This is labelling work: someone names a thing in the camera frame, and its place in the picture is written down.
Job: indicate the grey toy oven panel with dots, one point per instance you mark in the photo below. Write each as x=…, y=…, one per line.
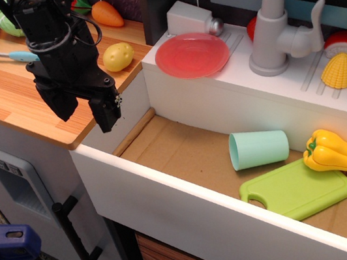
x=23, y=184

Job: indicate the blue clamp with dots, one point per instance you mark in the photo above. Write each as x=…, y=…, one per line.
x=19, y=242

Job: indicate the brown cardboard sink liner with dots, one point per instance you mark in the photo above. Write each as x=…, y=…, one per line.
x=202, y=157

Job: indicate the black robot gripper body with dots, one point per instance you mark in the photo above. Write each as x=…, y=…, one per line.
x=68, y=54

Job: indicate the green cutting board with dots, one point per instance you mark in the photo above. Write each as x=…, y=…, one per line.
x=296, y=191

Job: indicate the orange toy carrot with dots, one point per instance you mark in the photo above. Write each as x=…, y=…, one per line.
x=104, y=13

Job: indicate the red toy tomato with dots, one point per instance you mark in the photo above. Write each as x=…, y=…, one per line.
x=251, y=28

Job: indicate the yellow toy potato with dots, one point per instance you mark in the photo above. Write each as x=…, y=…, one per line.
x=118, y=56

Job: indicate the yellow toy bell pepper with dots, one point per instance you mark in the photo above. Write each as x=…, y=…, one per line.
x=325, y=151

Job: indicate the green toy cabbage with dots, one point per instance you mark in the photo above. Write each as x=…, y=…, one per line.
x=7, y=26

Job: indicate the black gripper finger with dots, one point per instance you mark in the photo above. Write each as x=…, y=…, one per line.
x=61, y=103
x=106, y=111

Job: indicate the red translucent plate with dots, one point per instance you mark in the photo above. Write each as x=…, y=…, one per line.
x=192, y=55

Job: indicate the black cabinet door handle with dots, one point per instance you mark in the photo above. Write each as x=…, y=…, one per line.
x=61, y=211

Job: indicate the grey toy faucet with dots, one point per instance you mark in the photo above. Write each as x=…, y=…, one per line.
x=275, y=40

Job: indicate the mint green cup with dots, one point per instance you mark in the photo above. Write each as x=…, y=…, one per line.
x=251, y=149

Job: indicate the yellow toy corn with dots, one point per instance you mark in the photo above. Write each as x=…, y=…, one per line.
x=334, y=74

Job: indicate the red toy chili pepper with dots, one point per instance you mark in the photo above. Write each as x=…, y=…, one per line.
x=81, y=6

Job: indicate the white blue-handled spoon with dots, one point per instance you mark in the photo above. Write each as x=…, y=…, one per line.
x=21, y=56

